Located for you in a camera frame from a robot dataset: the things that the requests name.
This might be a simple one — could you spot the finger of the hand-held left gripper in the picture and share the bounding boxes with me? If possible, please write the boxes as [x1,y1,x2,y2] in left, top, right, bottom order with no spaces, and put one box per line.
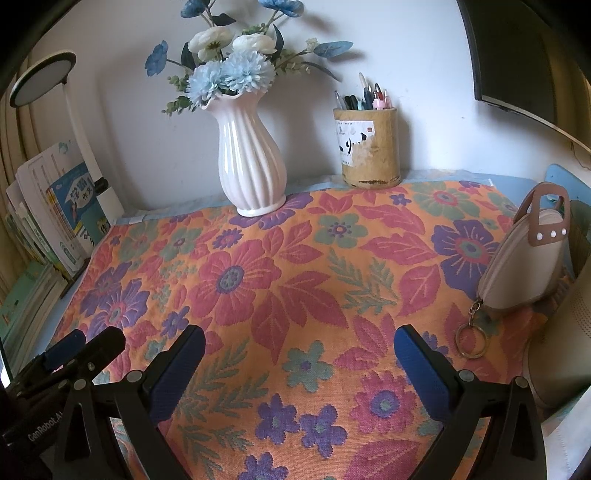
[60,327,126,386]
[9,329,87,402]

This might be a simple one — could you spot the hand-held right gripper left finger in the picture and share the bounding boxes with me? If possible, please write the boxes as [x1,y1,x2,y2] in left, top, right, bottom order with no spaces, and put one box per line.
[54,324,207,480]

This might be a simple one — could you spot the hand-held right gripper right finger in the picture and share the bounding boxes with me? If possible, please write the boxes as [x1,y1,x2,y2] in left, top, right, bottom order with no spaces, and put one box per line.
[394,324,548,480]

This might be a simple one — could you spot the stack of lying books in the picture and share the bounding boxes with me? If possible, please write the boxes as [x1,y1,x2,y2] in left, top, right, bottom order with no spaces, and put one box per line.
[0,261,70,370]

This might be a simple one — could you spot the row of standing books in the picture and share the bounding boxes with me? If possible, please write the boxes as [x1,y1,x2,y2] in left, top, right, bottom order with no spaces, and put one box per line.
[2,141,112,282]

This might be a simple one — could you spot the beige handbag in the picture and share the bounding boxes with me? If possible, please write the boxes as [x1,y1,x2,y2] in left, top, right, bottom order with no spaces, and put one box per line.
[475,182,571,309]

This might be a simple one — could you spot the floral woven blanket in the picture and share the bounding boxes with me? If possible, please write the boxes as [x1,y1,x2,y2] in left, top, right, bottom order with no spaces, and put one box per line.
[53,180,555,480]

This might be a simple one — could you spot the beige curtain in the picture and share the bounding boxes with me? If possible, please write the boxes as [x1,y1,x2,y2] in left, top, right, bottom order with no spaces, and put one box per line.
[0,106,51,195]

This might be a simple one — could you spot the white ribbed vase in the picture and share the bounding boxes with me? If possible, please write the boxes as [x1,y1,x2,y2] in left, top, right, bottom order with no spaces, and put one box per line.
[198,90,288,217]

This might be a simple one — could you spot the bamboo pen holder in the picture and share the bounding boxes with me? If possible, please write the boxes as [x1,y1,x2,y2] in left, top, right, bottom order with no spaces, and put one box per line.
[333,107,402,188]

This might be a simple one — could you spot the white desk lamp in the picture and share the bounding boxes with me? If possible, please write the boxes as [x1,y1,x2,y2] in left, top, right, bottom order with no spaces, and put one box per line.
[9,52,125,232]

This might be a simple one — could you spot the bundle of pens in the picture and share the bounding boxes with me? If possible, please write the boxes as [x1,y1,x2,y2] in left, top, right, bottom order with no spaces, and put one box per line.
[333,71,393,112]

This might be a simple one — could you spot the blue and white artificial flowers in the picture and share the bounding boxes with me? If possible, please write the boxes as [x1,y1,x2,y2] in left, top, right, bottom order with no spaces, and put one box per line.
[145,0,355,117]

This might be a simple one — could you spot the black monitor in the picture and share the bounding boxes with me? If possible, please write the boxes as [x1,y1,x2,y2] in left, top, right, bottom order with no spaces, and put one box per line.
[457,0,591,153]

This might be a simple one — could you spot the metal key ring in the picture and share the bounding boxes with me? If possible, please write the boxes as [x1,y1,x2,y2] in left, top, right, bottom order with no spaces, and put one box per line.
[455,300,491,360]

